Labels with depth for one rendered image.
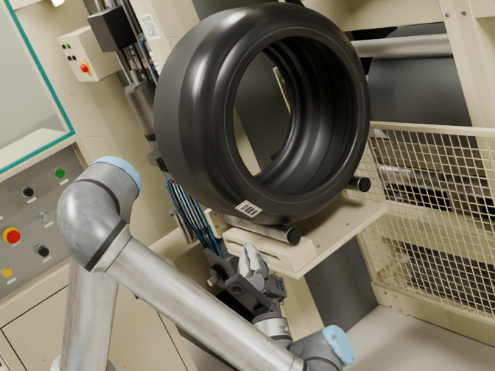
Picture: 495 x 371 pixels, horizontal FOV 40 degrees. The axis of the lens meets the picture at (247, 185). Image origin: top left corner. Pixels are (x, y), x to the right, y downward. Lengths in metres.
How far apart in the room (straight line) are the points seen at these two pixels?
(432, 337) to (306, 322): 0.59
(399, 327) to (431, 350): 0.21
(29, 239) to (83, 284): 0.86
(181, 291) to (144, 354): 1.28
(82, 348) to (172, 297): 0.40
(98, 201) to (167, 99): 0.56
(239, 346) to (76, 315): 0.42
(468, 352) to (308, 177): 0.99
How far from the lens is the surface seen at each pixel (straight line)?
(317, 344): 1.46
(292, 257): 1.87
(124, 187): 1.38
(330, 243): 1.97
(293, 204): 1.83
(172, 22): 2.05
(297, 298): 2.40
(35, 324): 2.37
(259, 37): 1.74
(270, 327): 1.55
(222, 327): 1.30
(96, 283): 1.50
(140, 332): 2.52
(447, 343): 2.78
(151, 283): 1.28
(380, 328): 2.95
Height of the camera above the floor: 1.74
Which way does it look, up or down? 21 degrees down
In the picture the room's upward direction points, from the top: 23 degrees counter-clockwise
